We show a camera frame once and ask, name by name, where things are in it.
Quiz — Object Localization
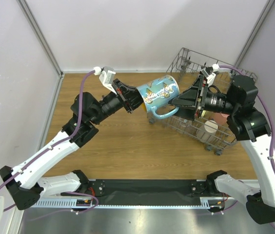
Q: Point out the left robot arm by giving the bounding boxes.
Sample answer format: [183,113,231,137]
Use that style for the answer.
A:
[0,79,143,210]

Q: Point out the grey cable duct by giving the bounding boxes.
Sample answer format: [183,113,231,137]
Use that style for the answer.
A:
[32,196,224,209]

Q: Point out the right aluminium frame post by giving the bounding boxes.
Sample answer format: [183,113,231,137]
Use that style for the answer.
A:
[234,0,275,69]

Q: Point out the blue mug orange inside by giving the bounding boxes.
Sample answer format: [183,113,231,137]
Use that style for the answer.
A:
[136,75,180,119]

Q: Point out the pink patterned mug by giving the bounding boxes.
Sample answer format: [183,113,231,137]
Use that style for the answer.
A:
[212,113,229,125]

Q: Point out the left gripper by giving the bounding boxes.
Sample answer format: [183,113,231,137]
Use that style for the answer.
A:
[90,78,152,125]

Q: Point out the clear plastic cup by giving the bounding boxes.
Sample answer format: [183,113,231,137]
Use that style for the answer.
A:
[178,117,192,133]

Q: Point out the grey wire dish rack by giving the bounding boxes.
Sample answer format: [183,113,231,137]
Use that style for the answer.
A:
[161,48,262,156]

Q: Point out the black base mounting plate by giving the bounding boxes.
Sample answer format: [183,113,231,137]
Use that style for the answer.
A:
[88,179,222,197]

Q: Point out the beige plastic cup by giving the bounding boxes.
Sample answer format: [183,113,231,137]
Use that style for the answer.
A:
[196,120,218,143]

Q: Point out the aluminium frame post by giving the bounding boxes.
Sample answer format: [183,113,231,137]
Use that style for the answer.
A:
[234,0,275,69]
[16,0,63,77]

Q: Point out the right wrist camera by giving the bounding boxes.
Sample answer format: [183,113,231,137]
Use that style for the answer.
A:
[199,63,220,86]

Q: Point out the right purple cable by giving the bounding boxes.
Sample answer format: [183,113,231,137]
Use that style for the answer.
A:
[219,65,275,234]

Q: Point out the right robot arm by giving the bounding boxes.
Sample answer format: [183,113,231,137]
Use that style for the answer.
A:
[169,75,275,224]

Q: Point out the left aluminium frame post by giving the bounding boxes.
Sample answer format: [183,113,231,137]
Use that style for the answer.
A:
[16,0,63,77]

